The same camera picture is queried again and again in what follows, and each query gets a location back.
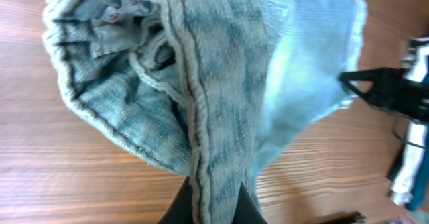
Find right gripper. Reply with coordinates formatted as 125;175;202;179
339;67;428;123

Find dark blue garment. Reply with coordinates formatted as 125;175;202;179
407;36;428;211

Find white garment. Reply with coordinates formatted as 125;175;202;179
391;53;418;209

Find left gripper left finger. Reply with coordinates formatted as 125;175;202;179
157;177;194;224

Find light blue denim shorts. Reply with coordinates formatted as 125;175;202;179
43;0;367;223

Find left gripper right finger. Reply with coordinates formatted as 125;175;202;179
233;184;267;224

